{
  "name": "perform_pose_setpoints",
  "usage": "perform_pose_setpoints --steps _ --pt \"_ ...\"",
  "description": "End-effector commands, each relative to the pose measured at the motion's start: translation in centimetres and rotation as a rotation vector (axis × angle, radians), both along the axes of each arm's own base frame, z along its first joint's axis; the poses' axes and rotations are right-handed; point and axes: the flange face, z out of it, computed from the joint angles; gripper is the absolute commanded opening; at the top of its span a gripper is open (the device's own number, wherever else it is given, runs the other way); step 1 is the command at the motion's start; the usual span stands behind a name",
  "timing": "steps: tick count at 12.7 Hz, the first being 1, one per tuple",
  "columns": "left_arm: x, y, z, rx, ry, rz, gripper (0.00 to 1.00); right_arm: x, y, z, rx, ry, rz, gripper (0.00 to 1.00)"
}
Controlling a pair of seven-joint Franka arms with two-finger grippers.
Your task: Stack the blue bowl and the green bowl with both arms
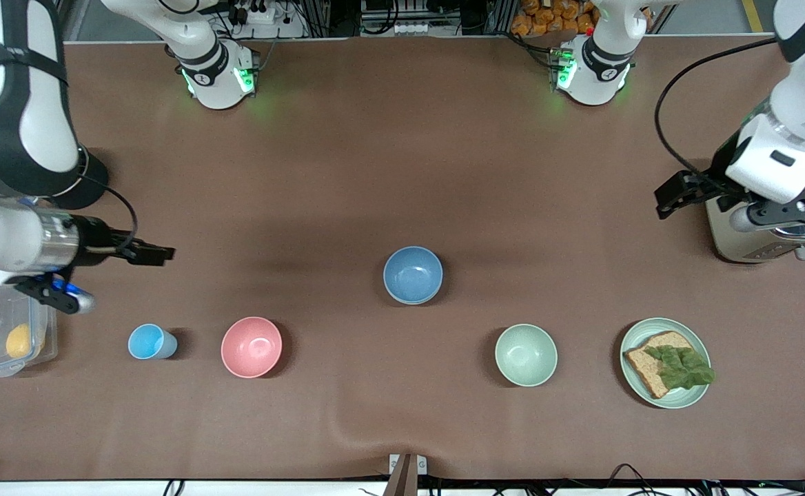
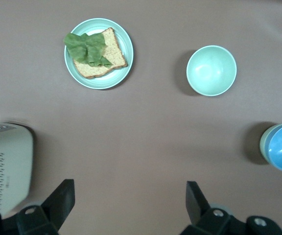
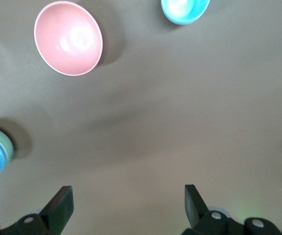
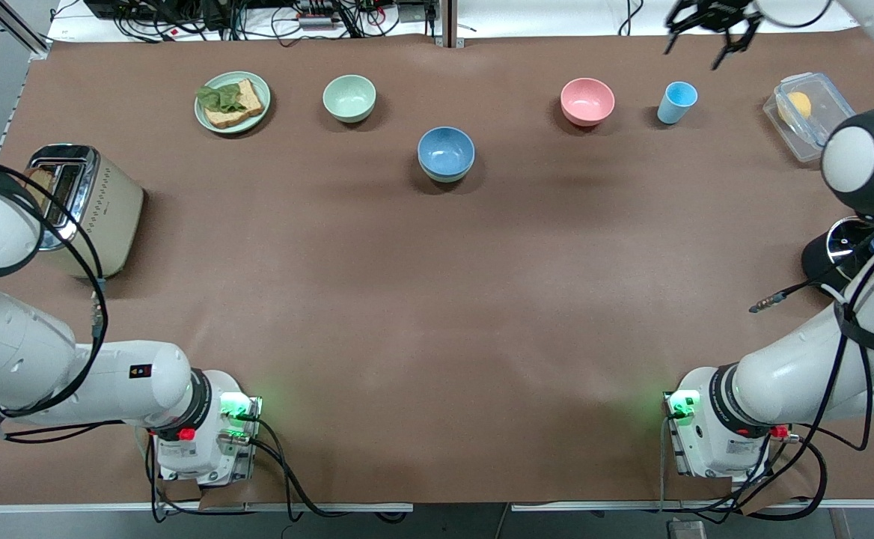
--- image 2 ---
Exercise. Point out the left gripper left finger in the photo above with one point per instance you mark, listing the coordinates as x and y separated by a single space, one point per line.
40 220

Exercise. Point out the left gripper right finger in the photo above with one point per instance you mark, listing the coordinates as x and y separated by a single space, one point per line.
212 222

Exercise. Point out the light green bowl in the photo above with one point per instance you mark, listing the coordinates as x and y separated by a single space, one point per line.
211 71
264 144

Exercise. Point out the beige and chrome toaster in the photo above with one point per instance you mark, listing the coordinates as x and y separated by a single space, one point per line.
11 159

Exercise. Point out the brown table cloth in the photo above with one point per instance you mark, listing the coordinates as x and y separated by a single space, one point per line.
141 134

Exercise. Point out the light green plate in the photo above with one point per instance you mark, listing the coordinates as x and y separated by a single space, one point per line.
94 83

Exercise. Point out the seeded brown bread slice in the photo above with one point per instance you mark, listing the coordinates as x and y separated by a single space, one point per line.
114 56

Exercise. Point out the green lettuce leaf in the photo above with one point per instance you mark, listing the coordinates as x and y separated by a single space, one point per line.
87 46

